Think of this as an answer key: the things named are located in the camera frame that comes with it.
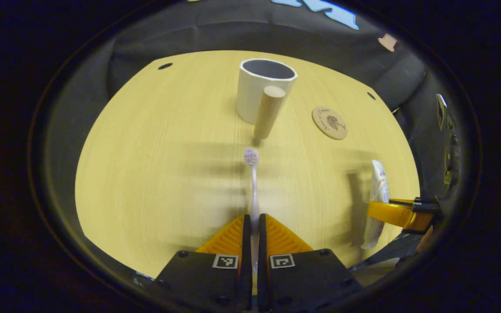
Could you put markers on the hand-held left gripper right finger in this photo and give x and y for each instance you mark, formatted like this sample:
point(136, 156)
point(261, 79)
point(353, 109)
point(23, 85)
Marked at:
point(262, 243)

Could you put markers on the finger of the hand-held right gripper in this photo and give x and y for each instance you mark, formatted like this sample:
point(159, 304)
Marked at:
point(394, 213)

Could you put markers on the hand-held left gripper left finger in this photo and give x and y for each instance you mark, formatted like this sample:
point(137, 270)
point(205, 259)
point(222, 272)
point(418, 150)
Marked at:
point(246, 243)

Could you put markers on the white toothpaste tube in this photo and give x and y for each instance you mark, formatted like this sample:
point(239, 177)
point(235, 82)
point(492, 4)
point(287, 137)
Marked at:
point(379, 187)

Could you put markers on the white toothbrush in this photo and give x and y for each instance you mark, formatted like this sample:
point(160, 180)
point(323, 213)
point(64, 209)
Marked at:
point(254, 191)

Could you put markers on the round wooden coaster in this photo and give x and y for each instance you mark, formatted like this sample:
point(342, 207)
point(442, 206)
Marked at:
point(329, 123)

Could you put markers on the wooden desktop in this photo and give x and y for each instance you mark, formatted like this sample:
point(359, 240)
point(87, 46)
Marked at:
point(155, 174)

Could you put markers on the black backdrop cloth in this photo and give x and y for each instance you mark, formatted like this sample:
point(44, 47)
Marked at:
point(215, 30)

